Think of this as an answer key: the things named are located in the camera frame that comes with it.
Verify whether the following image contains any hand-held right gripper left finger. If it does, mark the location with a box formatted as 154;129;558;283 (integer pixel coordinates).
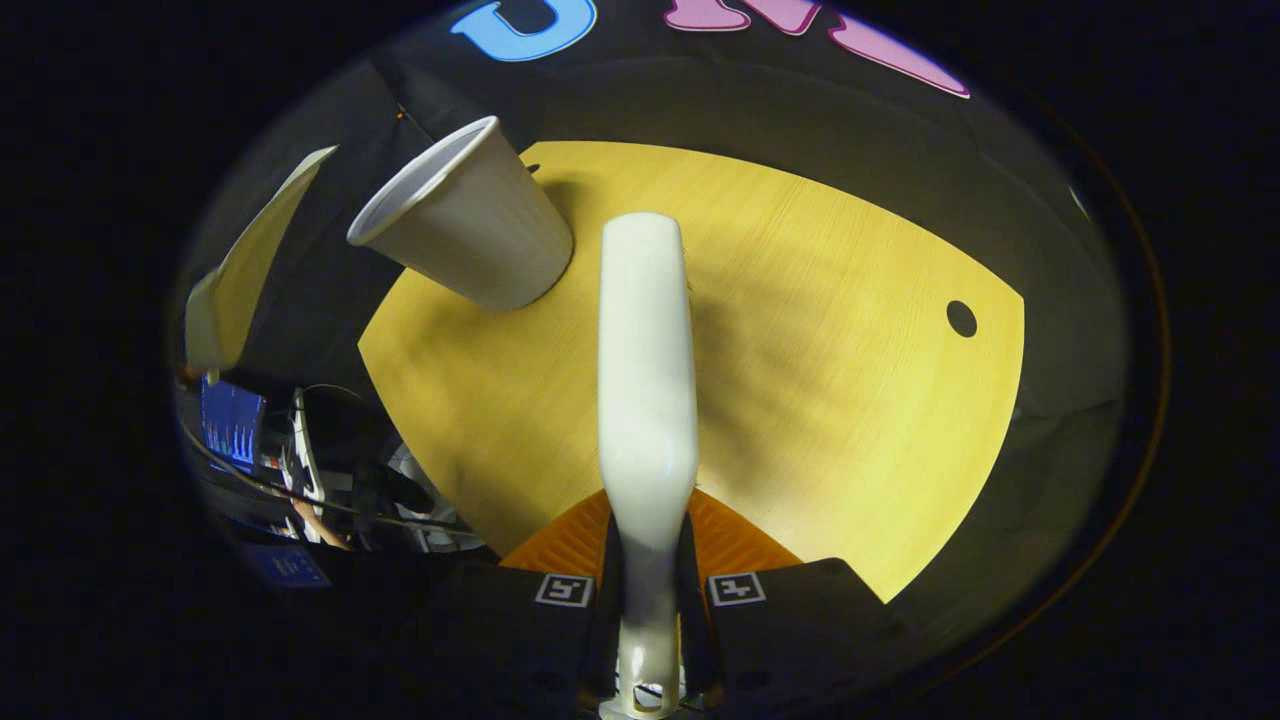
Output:
430;488;616;716

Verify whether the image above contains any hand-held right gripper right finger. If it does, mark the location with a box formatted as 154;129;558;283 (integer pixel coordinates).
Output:
680;488;901;716

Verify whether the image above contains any small white broom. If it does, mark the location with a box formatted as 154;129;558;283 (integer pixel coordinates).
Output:
597;212;701;719

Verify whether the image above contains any white ribbed garbage bin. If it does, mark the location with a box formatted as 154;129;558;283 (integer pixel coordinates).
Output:
346;115;576;312

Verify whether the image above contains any blue lit monitor screen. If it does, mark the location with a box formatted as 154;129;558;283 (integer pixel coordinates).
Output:
245;545;331;589
200;378;267;473

